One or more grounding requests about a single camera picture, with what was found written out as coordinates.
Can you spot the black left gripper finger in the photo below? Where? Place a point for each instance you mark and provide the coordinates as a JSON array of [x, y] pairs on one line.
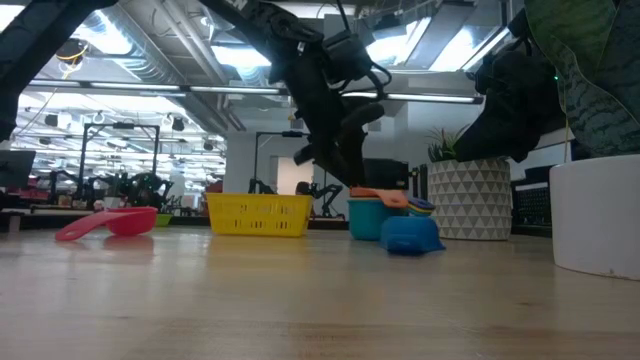
[[357, 155], [336, 160]]

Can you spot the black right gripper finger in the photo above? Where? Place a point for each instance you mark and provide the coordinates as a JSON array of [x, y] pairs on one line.
[[495, 145]]

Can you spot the teal measuring cup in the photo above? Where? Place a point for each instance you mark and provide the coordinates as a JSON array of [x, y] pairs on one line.
[[365, 220]]

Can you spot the yellow measuring cup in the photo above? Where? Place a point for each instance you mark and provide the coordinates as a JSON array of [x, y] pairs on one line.
[[421, 213]]

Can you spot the yellow plastic basket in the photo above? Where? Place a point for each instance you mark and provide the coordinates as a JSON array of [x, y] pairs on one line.
[[260, 215]]

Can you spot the blue measuring cup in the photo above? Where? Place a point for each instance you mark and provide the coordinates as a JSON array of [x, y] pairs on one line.
[[410, 235]]

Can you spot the green measuring cup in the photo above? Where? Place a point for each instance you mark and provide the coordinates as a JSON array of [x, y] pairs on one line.
[[164, 220]]

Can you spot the red measuring cup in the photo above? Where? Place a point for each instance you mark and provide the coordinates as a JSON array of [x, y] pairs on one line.
[[130, 222]]

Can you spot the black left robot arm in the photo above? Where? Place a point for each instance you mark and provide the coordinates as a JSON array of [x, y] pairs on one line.
[[30, 40]]

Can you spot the black cabinet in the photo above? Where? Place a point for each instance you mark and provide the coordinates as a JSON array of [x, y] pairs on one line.
[[387, 175]]

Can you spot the triangle-patterned succulent planter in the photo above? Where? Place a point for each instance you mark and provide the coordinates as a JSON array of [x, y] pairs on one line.
[[470, 200]]

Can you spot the black perforated box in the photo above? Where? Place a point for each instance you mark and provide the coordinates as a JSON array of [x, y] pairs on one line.
[[532, 210]]

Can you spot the snake plant in white pot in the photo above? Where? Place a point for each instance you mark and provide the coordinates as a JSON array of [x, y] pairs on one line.
[[595, 215]]

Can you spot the long ceiling light bar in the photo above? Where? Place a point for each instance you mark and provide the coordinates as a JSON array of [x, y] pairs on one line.
[[140, 86]]

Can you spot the distant black robot arms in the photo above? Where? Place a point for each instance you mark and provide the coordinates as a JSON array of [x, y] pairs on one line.
[[140, 187]]

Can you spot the dark desk monitor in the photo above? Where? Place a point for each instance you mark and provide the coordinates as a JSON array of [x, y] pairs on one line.
[[15, 167]]

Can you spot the black station frame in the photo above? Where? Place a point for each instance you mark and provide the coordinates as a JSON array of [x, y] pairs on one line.
[[280, 134], [120, 126]]

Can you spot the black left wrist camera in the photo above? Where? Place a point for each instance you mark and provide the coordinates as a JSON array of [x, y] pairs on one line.
[[347, 57]]

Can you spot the black table frame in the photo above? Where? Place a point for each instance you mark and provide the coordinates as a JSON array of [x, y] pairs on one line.
[[187, 221]]

